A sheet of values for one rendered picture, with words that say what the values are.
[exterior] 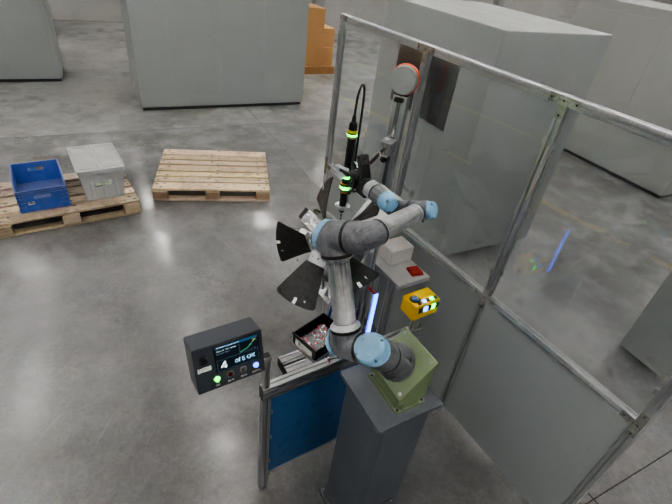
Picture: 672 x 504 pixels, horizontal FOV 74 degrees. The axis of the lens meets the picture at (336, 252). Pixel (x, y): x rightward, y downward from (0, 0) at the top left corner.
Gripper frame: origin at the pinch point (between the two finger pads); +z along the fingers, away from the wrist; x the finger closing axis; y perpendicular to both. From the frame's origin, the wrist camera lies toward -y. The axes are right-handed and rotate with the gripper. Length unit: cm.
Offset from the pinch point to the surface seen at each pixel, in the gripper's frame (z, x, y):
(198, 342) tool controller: -38, -79, 40
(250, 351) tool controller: -44, -62, 47
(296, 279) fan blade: 2, -19, 63
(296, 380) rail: -41, -39, 82
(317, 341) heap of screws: -24, -19, 82
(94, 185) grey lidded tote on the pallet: 276, -87, 135
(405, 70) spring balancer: 36, 56, -28
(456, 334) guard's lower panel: -38, 70, 104
